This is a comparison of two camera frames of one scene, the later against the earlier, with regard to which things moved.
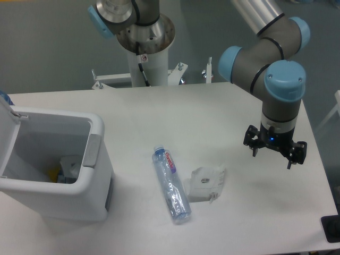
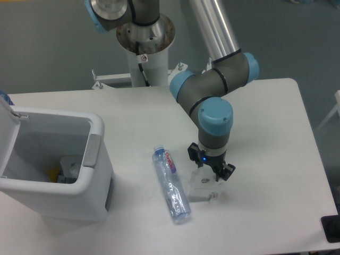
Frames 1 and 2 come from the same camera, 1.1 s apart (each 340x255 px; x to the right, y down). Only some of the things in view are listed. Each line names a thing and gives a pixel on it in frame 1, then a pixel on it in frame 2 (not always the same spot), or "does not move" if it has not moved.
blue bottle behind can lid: (6, 97) does not move
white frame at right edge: (337, 108) does not move
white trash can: (32, 141) does not move
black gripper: (283, 142) -> (215, 162)
